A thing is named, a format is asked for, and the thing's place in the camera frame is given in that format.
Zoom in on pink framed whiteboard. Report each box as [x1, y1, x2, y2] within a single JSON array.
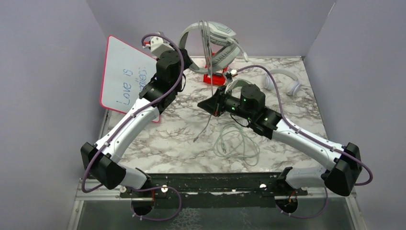
[[99, 35, 156, 114]]

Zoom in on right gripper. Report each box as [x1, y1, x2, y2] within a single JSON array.
[[197, 86, 254, 121]]

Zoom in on red plastic bin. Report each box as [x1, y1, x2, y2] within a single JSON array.
[[203, 66, 228, 86]]

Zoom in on green headphone cable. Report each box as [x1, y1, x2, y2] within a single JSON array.
[[212, 123, 261, 167]]

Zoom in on grey white gaming headset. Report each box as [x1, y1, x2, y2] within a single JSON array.
[[178, 20, 249, 74]]

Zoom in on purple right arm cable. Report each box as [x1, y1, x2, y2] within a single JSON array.
[[236, 65, 373, 220]]

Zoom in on white headphones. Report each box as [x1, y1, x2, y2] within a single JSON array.
[[262, 69, 301, 96]]

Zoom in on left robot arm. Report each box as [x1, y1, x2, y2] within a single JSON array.
[[80, 48, 192, 197]]

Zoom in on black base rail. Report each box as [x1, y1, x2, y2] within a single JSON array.
[[120, 172, 325, 209]]

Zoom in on green headphones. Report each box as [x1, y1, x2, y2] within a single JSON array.
[[225, 79, 251, 93]]

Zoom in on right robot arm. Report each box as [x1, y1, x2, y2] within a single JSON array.
[[197, 84, 362, 196]]

